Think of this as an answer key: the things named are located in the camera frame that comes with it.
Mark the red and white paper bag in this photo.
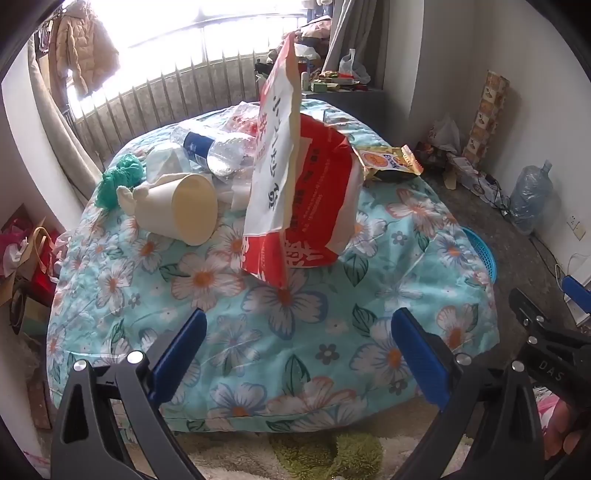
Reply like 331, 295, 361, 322
241, 34, 365, 291

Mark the black round container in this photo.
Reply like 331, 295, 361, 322
9, 286, 34, 334

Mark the yellow snack packet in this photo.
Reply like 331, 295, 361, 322
355, 144, 424, 182

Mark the pile of clothes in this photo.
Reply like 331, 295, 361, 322
295, 18, 334, 62

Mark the beige curtain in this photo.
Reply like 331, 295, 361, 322
25, 34, 105, 186

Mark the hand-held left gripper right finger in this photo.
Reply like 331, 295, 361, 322
390, 307, 548, 480

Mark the large blue water jug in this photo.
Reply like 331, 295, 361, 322
509, 160, 554, 236

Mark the beige paper cup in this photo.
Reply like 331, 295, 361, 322
115, 172, 219, 247

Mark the clear plastic water bottle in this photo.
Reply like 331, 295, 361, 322
170, 124, 256, 177

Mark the white plastic bag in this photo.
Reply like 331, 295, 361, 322
427, 114, 461, 156
339, 48, 372, 84

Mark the grey curtain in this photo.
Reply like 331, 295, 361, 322
323, 0, 394, 88

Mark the red gift bag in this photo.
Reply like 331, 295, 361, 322
28, 228, 62, 306

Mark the floral turquoise blanket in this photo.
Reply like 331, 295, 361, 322
45, 98, 502, 435

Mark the tall patterned box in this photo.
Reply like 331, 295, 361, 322
463, 70, 510, 162

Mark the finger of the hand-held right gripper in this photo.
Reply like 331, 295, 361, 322
509, 288, 579, 365
561, 275, 591, 320

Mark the red and clear plastic wrapper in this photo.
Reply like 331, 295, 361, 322
203, 102, 262, 153

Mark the metal window railing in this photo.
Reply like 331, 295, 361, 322
62, 25, 297, 163

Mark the pink bag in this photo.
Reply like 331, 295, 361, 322
0, 217, 33, 278

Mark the dark desk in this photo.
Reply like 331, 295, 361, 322
300, 85, 387, 136

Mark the person's right hand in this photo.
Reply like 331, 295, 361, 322
542, 406, 586, 461

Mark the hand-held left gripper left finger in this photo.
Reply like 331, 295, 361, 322
50, 308, 208, 480

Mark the blue plastic basket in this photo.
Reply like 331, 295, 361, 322
462, 226, 500, 285

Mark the cardboard box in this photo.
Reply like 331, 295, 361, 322
450, 152, 500, 195

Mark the beige puffer jacket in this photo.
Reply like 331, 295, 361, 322
48, 0, 122, 98

